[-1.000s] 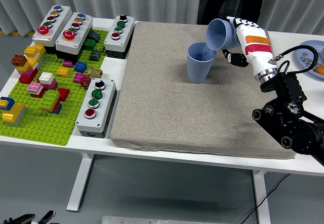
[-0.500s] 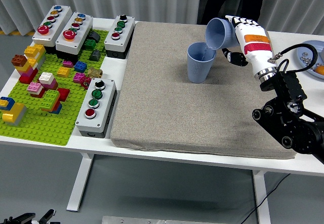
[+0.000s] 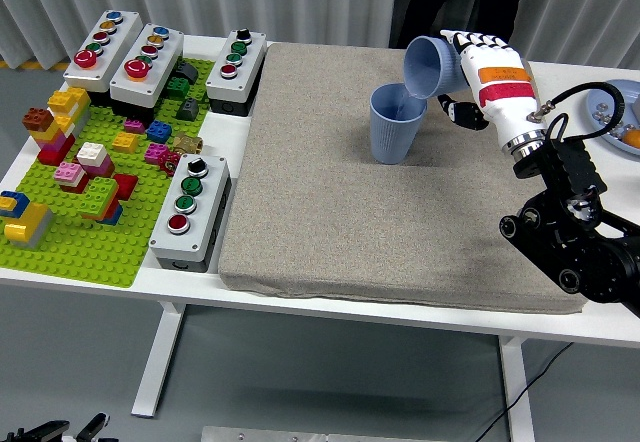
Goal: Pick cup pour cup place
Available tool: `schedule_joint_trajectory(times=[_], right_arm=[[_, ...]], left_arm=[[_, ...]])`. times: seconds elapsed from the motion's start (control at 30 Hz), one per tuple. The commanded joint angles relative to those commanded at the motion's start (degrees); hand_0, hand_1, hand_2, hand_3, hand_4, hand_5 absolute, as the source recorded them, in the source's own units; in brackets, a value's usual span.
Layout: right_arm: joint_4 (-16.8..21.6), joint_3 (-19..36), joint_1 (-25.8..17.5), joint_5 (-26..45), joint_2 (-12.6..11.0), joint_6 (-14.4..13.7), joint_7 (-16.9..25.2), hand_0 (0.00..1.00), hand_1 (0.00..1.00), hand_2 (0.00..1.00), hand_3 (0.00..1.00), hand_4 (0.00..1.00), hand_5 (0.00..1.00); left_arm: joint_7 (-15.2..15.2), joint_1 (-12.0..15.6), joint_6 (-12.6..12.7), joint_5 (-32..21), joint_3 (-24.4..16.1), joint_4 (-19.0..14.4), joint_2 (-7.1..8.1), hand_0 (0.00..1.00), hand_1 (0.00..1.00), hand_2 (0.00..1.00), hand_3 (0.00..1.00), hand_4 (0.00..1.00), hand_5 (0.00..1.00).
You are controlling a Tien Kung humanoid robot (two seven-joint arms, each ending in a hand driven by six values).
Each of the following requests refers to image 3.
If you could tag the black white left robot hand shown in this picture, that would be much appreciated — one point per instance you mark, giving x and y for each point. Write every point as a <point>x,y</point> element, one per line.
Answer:
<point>90,427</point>

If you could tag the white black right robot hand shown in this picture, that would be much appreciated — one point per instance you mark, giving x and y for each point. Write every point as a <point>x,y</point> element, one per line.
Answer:
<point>505,107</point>

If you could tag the blue ribbed plastic cup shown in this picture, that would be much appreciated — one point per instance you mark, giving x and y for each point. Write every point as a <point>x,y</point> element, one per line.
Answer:
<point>435,67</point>
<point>392,134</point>

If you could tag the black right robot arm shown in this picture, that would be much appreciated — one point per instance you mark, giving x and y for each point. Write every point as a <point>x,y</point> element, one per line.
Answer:
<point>570,159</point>

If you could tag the white table leg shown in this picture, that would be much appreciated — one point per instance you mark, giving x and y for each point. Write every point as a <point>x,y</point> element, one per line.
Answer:
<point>160,357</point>
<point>517,387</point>

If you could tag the person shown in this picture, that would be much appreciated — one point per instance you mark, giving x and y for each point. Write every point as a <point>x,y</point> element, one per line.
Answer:
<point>465,2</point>

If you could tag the light blue plate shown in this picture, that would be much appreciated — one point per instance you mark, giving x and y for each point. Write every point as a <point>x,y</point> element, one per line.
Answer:
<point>632,92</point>

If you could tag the small orange item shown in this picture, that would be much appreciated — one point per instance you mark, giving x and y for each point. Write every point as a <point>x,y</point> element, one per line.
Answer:
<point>632,137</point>

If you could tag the green toy brick baseplate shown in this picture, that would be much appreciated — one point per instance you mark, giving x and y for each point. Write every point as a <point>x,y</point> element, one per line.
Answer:
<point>75,257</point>

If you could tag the grey-brown fabric mat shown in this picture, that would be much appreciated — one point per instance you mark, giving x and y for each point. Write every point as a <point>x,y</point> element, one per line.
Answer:
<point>350,202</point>

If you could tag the grey toy brick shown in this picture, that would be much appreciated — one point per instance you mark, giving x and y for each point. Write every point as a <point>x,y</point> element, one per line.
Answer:
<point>44,232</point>

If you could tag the large yellow toy brick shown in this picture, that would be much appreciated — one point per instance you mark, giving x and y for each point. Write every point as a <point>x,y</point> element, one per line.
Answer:
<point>27,222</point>

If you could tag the green toy brick stack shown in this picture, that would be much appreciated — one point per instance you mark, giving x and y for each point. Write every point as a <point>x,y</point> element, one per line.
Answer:
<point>97,194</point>

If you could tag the grey four-button control box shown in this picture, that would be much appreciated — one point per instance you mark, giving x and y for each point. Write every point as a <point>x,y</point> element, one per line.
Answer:
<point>235,67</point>
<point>190,212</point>

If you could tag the blue toy brick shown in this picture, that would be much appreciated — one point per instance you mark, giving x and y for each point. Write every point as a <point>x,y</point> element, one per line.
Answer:
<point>159,131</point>
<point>15,198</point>

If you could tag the red toy brick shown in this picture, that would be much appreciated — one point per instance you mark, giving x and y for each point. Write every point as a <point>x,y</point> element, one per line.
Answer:
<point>55,153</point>
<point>125,186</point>

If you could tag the light pink toy brick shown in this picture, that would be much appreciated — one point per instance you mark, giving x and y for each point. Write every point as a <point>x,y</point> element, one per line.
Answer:
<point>70,173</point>

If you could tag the white toy brick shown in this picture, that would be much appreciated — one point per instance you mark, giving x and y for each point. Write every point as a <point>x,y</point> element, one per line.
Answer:
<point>92,152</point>

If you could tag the small magenta toy brick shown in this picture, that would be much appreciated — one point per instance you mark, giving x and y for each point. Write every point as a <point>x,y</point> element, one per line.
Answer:
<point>134,125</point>

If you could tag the brown toy brick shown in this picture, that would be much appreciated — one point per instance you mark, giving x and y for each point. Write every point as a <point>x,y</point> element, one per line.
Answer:
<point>37,118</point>

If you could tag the dark grey sloped brick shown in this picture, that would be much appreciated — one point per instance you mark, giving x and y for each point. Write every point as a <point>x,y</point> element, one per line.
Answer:
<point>186,72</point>
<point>188,109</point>

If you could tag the dark green toy brick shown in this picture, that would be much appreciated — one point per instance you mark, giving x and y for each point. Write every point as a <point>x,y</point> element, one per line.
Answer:
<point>177,87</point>

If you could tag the grey five-button control box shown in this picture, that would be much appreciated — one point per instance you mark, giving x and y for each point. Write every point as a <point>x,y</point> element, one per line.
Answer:
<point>150,69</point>
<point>107,44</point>

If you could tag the yellow floor marking tape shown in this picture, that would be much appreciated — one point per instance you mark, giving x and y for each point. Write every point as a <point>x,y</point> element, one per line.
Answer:
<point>30,64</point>

